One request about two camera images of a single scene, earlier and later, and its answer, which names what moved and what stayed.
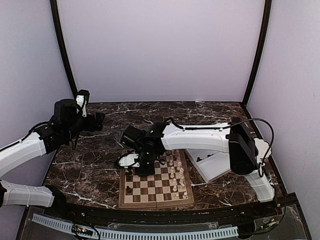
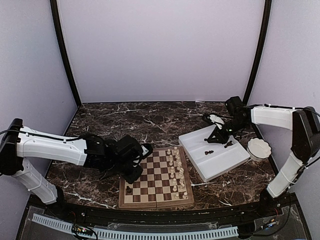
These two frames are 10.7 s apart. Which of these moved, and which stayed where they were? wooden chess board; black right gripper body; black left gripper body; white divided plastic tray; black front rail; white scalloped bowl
Moved: black left gripper body; black right gripper body
Stayed: black front rail; white scalloped bowl; wooden chess board; white divided plastic tray
